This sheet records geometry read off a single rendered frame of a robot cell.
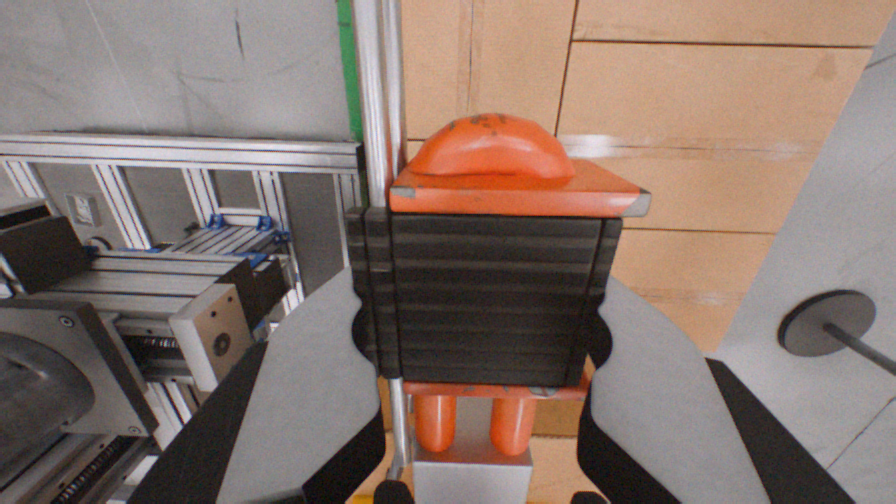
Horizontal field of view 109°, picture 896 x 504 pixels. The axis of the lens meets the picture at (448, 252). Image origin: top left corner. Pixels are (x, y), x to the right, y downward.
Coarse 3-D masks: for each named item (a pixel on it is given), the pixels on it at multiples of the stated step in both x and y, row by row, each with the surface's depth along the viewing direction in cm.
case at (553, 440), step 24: (384, 384) 44; (384, 408) 41; (552, 408) 41; (576, 408) 41; (552, 432) 38; (576, 432) 38; (384, 456) 40; (552, 456) 39; (408, 480) 42; (552, 480) 41; (576, 480) 41
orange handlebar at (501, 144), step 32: (448, 128) 10; (480, 128) 10; (512, 128) 10; (416, 160) 10; (448, 160) 10; (480, 160) 10; (512, 160) 10; (544, 160) 10; (416, 416) 16; (448, 416) 16; (512, 416) 15; (512, 448) 16
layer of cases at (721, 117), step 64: (448, 0) 62; (512, 0) 62; (576, 0) 62; (640, 0) 61; (704, 0) 61; (768, 0) 60; (832, 0) 60; (448, 64) 67; (512, 64) 66; (576, 64) 66; (640, 64) 65; (704, 64) 65; (768, 64) 65; (832, 64) 64; (576, 128) 71; (640, 128) 71; (704, 128) 70; (768, 128) 70; (832, 128) 70; (704, 192) 77; (768, 192) 76; (640, 256) 85; (704, 256) 84; (704, 320) 93
